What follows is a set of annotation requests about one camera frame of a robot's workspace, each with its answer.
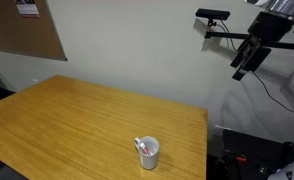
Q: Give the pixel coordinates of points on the black equipment case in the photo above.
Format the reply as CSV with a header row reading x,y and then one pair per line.
x,y
253,150

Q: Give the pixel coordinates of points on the white ceramic mug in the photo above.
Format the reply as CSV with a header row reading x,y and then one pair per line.
x,y
149,159

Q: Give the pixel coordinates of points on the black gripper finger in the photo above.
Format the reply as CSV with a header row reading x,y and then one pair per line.
x,y
258,58
242,63

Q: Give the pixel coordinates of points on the brown cork board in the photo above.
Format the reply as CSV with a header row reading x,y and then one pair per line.
x,y
23,31

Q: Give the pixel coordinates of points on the black bar camera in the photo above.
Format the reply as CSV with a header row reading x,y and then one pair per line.
x,y
212,14

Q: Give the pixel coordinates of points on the printed paper notice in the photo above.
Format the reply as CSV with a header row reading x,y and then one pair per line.
x,y
27,8

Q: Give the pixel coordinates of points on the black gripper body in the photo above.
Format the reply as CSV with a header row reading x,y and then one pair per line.
x,y
270,26

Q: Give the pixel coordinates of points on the red Expo marker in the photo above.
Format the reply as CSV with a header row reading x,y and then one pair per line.
x,y
145,149

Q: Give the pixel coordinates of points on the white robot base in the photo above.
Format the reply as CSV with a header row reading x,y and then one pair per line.
x,y
292,170

